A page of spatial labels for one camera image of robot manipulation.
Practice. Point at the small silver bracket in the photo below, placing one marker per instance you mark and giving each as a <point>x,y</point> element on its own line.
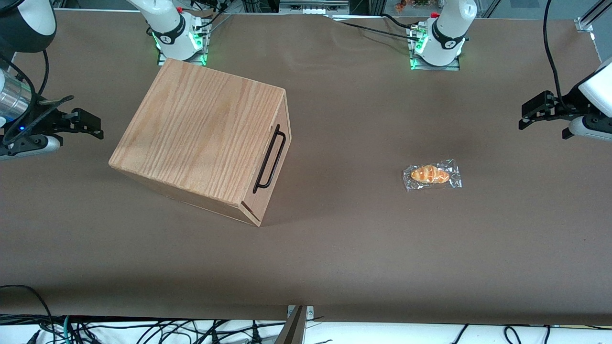
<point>311,313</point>

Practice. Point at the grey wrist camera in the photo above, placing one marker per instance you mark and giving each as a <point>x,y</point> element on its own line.
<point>590,128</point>
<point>33,145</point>

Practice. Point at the light wooden drawer cabinet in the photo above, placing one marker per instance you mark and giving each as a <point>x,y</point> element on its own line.
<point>191,134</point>

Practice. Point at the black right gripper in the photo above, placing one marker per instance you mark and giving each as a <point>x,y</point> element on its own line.
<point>42,121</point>

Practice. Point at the grey metal background equipment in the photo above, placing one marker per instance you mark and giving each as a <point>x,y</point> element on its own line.
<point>313,5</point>

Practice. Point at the brown table cover sheet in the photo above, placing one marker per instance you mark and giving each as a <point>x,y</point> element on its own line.
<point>382,248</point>

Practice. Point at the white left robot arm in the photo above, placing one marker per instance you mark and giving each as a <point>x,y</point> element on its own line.
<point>447,28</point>

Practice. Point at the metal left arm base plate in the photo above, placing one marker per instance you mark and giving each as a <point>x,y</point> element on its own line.
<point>454,65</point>

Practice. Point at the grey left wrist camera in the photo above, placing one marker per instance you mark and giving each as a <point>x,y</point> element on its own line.
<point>590,128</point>

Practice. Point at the light wooden drawer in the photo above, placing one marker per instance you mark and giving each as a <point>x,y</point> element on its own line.
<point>267,162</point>

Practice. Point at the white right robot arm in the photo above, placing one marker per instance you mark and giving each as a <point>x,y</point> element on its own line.
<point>167,19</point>

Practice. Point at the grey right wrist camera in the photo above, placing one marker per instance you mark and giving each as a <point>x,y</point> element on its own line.
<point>33,145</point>

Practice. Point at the dark grey metal post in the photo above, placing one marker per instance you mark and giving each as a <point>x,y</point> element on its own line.
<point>292,329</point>

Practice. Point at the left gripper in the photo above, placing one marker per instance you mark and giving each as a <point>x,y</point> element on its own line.
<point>559,111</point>

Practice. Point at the bread roll in clear wrap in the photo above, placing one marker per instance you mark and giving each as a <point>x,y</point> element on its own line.
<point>430,174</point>

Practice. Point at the aluminium frame profile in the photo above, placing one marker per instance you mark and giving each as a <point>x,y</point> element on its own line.
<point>590,16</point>

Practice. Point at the orange background food item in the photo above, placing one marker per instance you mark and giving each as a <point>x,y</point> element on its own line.
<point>400,5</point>

